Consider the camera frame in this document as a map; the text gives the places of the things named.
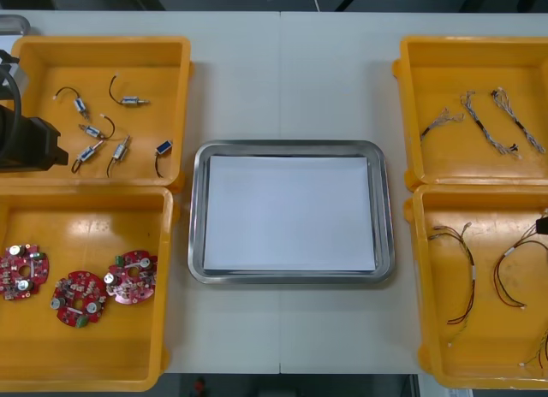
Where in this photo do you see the red green-yellow wire harness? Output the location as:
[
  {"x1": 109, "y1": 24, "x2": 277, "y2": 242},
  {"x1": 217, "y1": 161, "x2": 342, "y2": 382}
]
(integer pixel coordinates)
[
  {"x1": 427, "y1": 223, "x2": 478, "y2": 347},
  {"x1": 518, "y1": 327, "x2": 548, "y2": 370}
]

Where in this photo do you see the long blue-white wire harness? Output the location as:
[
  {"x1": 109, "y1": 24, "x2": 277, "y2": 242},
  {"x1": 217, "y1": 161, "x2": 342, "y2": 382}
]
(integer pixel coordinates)
[
  {"x1": 460, "y1": 90, "x2": 522, "y2": 159},
  {"x1": 491, "y1": 87, "x2": 547, "y2": 155}
]

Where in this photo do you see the short blue-white wire harness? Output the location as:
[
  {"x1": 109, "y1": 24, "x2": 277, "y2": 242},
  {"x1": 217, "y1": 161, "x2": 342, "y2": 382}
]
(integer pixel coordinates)
[{"x1": 419, "y1": 107, "x2": 466, "y2": 144}]

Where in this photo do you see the red black wire harness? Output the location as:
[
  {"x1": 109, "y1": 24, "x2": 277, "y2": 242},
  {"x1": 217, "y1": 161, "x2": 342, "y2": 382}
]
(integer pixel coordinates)
[{"x1": 493, "y1": 223, "x2": 548, "y2": 311}]

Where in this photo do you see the yellow-orange plastic bin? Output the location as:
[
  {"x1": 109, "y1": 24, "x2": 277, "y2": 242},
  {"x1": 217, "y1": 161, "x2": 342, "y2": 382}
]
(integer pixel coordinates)
[
  {"x1": 392, "y1": 35, "x2": 548, "y2": 188},
  {"x1": 0, "y1": 185, "x2": 181, "y2": 393},
  {"x1": 404, "y1": 183, "x2": 548, "y2": 389},
  {"x1": 0, "y1": 35, "x2": 193, "y2": 193}
]

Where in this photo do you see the round red circuit board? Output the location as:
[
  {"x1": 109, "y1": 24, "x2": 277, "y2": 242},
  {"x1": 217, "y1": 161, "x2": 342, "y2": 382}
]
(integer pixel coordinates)
[
  {"x1": 104, "y1": 249, "x2": 158, "y2": 306},
  {"x1": 0, "y1": 242, "x2": 51, "y2": 302},
  {"x1": 51, "y1": 270, "x2": 108, "y2": 329}
]

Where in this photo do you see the white paper sheet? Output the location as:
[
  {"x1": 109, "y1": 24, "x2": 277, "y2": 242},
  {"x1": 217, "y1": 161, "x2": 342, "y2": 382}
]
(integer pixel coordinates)
[{"x1": 202, "y1": 155, "x2": 378, "y2": 273}]

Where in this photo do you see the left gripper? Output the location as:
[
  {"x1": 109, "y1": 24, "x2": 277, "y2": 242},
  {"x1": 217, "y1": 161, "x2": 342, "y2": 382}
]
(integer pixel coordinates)
[{"x1": 19, "y1": 116, "x2": 70, "y2": 172}]

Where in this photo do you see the metal solenoid with black cable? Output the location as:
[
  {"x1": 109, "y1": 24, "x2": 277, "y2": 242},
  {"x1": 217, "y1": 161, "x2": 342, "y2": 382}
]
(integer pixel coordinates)
[{"x1": 53, "y1": 86, "x2": 92, "y2": 121}]

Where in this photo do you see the steel tray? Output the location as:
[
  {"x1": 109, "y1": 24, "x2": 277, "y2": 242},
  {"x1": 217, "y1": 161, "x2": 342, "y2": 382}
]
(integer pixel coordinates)
[{"x1": 187, "y1": 139, "x2": 396, "y2": 286}]

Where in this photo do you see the group of metal solenoids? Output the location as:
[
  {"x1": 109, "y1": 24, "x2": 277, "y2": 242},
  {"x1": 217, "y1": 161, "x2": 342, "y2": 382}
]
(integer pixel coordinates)
[{"x1": 70, "y1": 74, "x2": 175, "y2": 178}]

